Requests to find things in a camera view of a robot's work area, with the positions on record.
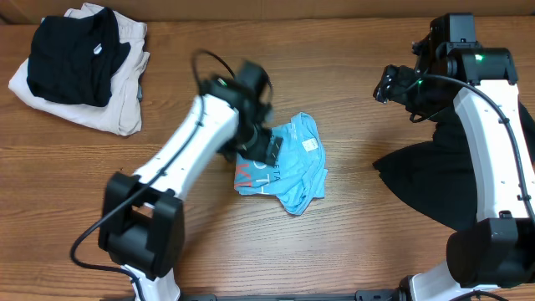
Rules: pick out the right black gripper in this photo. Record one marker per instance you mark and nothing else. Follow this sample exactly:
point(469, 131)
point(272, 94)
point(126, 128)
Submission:
point(392, 89)

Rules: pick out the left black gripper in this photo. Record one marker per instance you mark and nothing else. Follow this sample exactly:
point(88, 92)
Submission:
point(257, 150)

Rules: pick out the light blue printed t-shirt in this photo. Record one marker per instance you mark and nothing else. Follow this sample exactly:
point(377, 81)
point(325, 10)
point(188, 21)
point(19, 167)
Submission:
point(299, 174)

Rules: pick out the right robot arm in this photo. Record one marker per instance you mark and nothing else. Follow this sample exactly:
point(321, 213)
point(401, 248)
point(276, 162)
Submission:
point(476, 174)

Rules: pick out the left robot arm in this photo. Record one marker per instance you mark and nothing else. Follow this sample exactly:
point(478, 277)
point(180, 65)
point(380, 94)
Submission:
point(143, 214)

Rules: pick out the black garment on right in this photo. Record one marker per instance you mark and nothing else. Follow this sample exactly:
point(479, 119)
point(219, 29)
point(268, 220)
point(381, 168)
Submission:
point(436, 177)

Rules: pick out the folded beige garment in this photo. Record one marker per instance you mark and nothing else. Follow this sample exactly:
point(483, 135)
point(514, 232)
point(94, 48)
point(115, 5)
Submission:
point(122, 115)

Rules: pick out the folded black garment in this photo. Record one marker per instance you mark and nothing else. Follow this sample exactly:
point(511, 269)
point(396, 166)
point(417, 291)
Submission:
point(72, 61)

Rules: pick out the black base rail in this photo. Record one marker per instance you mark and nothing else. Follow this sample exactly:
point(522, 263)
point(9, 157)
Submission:
point(284, 297)

